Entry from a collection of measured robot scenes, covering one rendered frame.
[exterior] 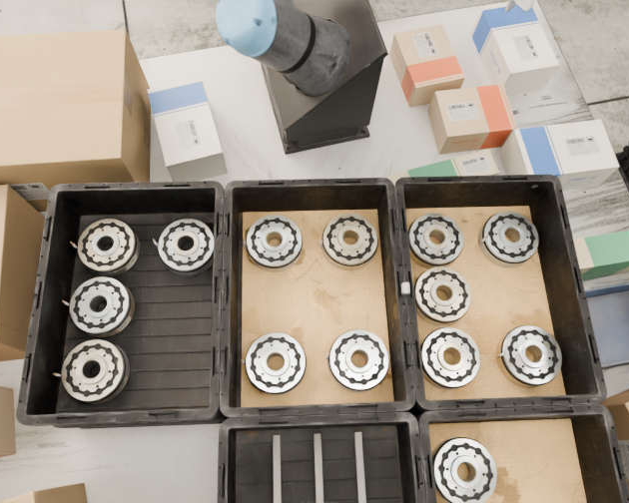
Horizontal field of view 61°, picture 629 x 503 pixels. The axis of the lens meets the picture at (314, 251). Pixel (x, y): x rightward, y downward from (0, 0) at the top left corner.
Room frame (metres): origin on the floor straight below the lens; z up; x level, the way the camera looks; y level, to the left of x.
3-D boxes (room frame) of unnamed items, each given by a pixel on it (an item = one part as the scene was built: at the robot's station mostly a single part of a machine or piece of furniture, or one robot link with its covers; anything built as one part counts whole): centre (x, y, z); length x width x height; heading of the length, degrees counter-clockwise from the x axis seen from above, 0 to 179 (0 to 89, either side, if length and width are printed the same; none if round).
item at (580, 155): (0.64, -0.52, 0.75); 0.20 x 0.12 x 0.09; 103
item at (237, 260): (0.25, 0.00, 0.87); 0.40 x 0.30 x 0.11; 7
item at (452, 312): (0.27, -0.23, 0.86); 0.10 x 0.10 x 0.01
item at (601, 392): (0.28, -0.30, 0.92); 0.40 x 0.30 x 0.02; 7
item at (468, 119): (0.73, -0.33, 0.74); 0.16 x 0.12 x 0.07; 103
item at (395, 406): (0.25, 0.00, 0.92); 0.40 x 0.30 x 0.02; 7
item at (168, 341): (0.21, 0.29, 0.87); 0.40 x 0.30 x 0.11; 7
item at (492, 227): (0.40, -0.36, 0.86); 0.10 x 0.10 x 0.01
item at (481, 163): (0.57, -0.26, 0.73); 0.24 x 0.06 x 0.06; 111
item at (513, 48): (0.94, -0.44, 0.75); 0.20 x 0.12 x 0.09; 17
